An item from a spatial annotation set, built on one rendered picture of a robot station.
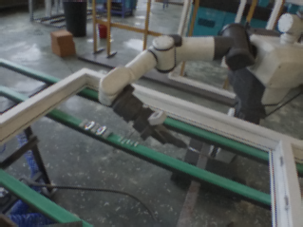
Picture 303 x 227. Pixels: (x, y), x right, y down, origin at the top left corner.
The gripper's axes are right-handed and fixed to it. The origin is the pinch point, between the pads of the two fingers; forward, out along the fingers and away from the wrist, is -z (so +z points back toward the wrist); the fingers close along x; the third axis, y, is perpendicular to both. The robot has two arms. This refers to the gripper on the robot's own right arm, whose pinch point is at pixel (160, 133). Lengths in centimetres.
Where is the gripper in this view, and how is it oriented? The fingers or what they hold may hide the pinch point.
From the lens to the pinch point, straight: 67.8
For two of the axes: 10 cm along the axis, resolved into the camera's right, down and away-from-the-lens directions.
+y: -5.0, 5.7, 6.5
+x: 3.9, -5.2, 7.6
